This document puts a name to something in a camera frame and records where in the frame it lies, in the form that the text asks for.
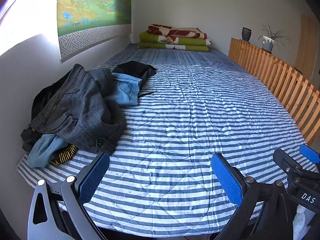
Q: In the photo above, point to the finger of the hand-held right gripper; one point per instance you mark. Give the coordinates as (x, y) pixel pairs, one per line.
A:
(285, 160)
(310, 153)

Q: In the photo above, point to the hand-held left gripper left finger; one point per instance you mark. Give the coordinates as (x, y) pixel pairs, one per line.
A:
(95, 177)

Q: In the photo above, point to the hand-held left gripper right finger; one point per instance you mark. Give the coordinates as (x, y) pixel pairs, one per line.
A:
(226, 180)

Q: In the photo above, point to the grey houndstooth pants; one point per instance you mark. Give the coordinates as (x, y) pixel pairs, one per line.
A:
(80, 110)

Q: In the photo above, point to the black yellow striped garment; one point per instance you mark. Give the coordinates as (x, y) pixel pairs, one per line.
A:
(63, 155)

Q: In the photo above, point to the blue white striped bedspread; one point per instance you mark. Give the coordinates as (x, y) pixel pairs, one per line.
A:
(180, 120)

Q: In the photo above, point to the dark grey cloth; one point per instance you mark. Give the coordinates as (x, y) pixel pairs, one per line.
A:
(26, 140)

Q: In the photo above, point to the light blue jeans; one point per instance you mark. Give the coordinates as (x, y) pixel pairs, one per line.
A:
(126, 90)

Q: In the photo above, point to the light wooden door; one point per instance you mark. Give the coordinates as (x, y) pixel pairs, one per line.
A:
(306, 47)

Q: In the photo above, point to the potted plant in white pot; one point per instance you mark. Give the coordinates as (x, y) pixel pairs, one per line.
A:
(268, 42)

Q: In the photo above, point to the dark ceramic vase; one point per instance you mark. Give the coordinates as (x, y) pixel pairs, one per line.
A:
(246, 33)

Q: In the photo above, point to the green folded blanket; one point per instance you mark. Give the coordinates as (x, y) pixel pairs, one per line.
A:
(155, 46)
(150, 38)

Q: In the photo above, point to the wooden slatted rail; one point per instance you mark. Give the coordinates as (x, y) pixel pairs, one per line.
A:
(275, 75)

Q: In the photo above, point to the green landscape wall hanging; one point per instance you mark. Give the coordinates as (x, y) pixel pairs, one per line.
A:
(95, 12)

